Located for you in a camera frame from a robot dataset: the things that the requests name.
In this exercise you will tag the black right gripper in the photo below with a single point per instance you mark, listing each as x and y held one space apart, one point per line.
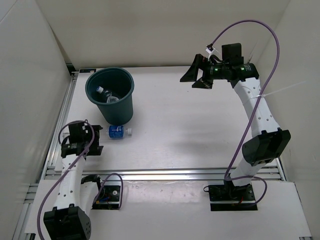
191 75

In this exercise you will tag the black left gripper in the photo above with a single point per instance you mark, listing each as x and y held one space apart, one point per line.
95 149

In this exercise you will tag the clear crushed plastic bottle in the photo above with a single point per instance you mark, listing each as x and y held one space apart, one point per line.
112 99

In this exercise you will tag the dark label bottle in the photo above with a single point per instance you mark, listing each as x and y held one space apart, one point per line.
103 94

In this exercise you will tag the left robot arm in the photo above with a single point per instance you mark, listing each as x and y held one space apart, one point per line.
65 208

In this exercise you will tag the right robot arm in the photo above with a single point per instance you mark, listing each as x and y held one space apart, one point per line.
268 140

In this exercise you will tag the dark green plastic bin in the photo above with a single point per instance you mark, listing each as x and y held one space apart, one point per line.
110 89

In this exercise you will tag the blue label water bottle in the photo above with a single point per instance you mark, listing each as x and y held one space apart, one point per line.
115 132

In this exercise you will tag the aluminium table edge rail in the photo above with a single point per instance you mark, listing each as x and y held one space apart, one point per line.
269 173

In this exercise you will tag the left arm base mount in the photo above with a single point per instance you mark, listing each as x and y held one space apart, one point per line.
110 197

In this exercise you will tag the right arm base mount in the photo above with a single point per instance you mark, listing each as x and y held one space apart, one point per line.
229 198

